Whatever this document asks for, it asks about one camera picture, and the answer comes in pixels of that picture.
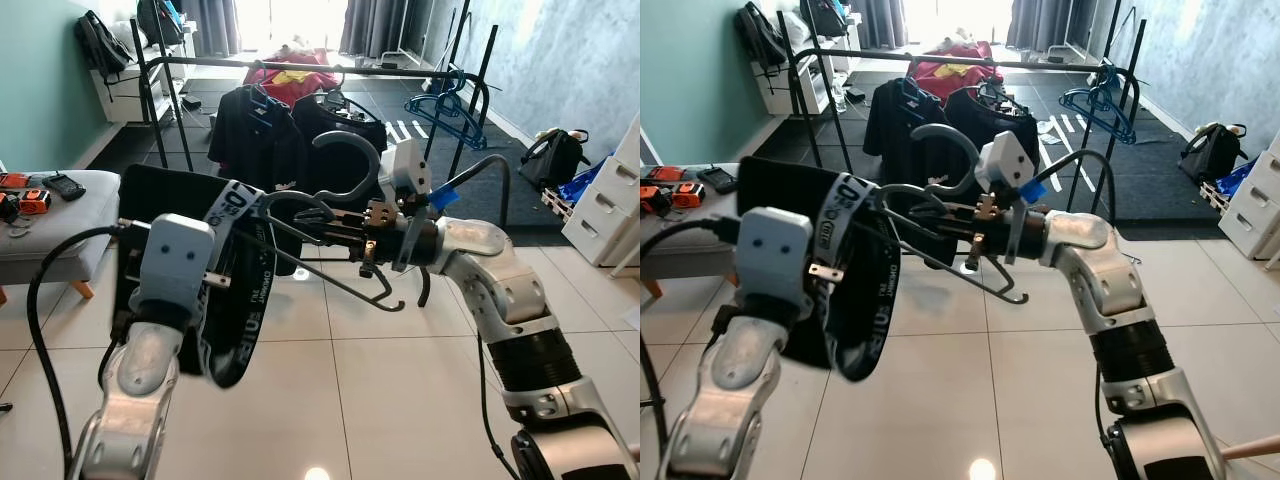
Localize white drawer unit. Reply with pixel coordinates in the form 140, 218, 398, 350
562, 118, 641, 269
1220, 125, 1280, 273

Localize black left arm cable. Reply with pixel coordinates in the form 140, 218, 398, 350
25, 222, 141, 476
640, 215, 746, 471

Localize black metal clothes rack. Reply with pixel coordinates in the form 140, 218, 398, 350
775, 0, 1151, 196
130, 0, 501, 201

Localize red shirt yellow print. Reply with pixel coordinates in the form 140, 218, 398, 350
243, 50, 343, 109
905, 40, 1004, 101

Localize black remote control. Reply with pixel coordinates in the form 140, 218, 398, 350
42, 172, 87, 201
697, 165, 741, 195

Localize grey curtain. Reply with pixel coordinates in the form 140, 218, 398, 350
180, 0, 243, 58
340, 0, 433, 58
850, 0, 906, 51
1008, 0, 1096, 53

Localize black floor mat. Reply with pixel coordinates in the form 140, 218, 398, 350
95, 70, 641, 236
740, 65, 1231, 226

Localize orange and black device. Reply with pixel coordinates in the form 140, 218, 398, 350
645, 182, 707, 211
0, 188, 53, 214

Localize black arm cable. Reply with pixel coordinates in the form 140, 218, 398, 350
640, 215, 746, 471
1030, 148, 1121, 480
425, 155, 526, 480
25, 222, 141, 476

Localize black shirt white text bands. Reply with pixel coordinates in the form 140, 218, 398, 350
735, 155, 961, 386
112, 165, 301, 391

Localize black backpack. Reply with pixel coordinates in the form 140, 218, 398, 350
1180, 122, 1251, 186
520, 128, 593, 191

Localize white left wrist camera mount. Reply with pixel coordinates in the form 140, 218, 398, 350
738, 205, 813, 311
133, 212, 217, 323

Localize grey upholstered bench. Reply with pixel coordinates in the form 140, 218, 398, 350
0, 168, 123, 301
640, 162, 746, 299

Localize beige stick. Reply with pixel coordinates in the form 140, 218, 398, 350
1222, 435, 1280, 463

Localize black hanging bag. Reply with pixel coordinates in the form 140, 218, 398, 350
800, 0, 849, 39
735, 2, 791, 71
135, 0, 186, 46
75, 10, 131, 79

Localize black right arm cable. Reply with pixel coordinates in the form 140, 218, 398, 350
1030, 148, 1121, 480
425, 155, 526, 480

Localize plain dark shirt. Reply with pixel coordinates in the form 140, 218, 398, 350
865, 78, 951, 186
208, 85, 306, 193

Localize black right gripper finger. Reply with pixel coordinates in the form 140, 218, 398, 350
290, 200, 366, 231
905, 218, 973, 246
300, 228, 369, 253
895, 190, 973, 221

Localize white shelf unit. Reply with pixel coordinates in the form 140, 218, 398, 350
92, 35, 198, 123
765, 30, 861, 116

